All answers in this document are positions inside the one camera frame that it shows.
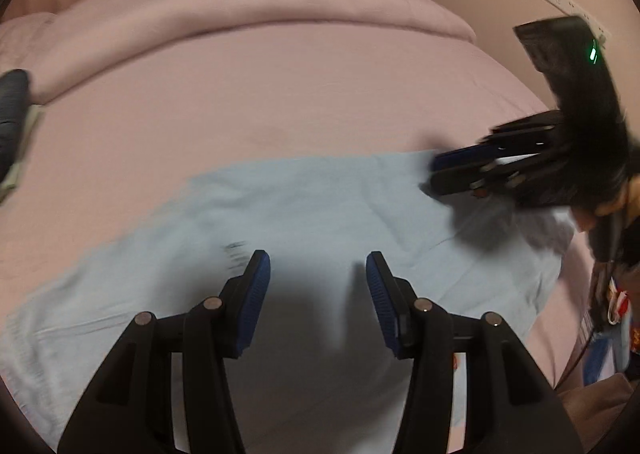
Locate colourful printed cloth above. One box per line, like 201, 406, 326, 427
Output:
582, 254, 640, 387

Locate dark grey folded garment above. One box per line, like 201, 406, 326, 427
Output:
0, 68, 31, 181

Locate person's brown clothing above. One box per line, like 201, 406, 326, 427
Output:
556, 375, 637, 437

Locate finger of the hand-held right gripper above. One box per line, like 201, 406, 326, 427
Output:
424, 159, 549, 197
432, 111, 565, 173

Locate pink folded comforter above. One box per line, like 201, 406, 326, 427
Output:
0, 0, 477, 105

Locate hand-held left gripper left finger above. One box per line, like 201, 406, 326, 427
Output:
57, 250, 272, 454

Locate light blue denim pants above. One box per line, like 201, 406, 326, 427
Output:
0, 151, 576, 454

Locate cream folded cloth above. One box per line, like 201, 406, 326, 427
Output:
0, 104, 47, 205

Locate pink bed sheet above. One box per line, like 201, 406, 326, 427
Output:
0, 31, 601, 454

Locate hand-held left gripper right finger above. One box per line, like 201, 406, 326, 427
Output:
365, 251, 586, 454

